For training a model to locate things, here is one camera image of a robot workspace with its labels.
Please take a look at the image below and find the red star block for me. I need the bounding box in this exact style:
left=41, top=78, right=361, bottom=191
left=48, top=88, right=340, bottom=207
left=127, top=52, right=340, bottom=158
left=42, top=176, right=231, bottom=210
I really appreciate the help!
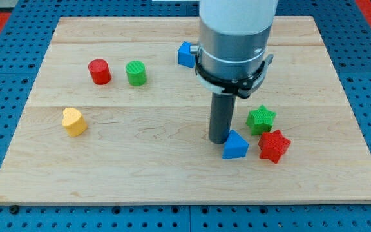
left=258, top=130, right=291, bottom=164

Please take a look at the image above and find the blue cube block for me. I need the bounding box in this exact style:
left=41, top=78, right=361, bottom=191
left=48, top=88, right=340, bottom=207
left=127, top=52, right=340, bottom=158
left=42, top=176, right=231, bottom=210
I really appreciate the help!
left=177, top=41, right=195, bottom=68

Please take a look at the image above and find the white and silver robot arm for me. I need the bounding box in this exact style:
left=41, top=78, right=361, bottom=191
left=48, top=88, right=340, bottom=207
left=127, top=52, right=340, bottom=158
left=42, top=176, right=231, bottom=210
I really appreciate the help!
left=190, top=0, right=278, bottom=99

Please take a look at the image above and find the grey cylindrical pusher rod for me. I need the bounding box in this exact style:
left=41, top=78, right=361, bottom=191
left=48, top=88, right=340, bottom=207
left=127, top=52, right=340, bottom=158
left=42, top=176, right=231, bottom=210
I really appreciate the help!
left=209, top=93, right=236, bottom=144

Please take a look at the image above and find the red cylinder block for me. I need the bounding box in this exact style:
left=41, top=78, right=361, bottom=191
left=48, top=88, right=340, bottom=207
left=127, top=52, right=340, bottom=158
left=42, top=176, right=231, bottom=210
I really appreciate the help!
left=88, top=59, right=111, bottom=85

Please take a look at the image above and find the green cylinder block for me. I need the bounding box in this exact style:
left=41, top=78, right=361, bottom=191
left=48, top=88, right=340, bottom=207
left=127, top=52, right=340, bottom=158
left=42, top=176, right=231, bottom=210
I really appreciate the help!
left=125, top=61, right=147, bottom=86

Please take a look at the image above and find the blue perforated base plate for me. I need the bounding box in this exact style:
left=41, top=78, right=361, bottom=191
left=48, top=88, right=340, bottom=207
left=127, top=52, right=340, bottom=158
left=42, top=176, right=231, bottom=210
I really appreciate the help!
left=0, top=0, right=371, bottom=231

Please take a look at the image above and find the light wooden board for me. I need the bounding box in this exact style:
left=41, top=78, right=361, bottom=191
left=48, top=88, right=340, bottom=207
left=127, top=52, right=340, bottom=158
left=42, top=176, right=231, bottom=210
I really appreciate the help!
left=0, top=16, right=371, bottom=206

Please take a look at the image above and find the blue triangle block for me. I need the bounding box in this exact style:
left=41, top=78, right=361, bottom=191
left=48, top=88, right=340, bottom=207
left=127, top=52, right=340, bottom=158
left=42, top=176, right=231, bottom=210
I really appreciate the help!
left=222, top=130, right=249, bottom=159

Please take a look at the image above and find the green star block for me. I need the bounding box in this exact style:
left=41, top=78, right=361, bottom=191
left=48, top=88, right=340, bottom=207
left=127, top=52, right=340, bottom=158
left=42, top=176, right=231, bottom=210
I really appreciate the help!
left=246, top=105, right=276, bottom=135

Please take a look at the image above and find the yellow heart block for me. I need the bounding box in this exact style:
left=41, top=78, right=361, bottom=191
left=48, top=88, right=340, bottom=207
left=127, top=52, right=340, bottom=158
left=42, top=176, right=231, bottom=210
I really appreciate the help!
left=61, top=108, right=88, bottom=137

